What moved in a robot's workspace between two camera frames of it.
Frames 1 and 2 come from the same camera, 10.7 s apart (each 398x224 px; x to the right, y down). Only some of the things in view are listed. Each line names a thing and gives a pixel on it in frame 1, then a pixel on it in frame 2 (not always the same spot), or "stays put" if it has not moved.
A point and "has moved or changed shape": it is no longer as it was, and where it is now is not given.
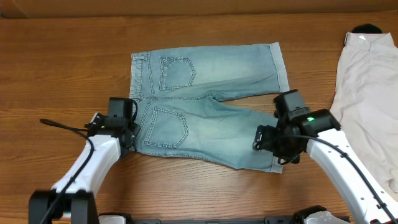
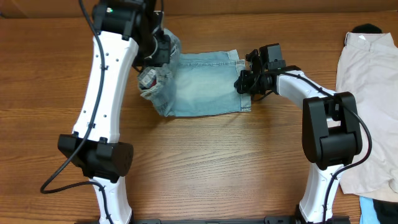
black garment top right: [366, 28] stays put
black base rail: [274, 219] stays put
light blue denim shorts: [178, 91] has moved or changed shape
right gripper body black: [286, 148] → [254, 85]
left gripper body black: [132, 137] → [162, 50]
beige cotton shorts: [365, 100] stays put
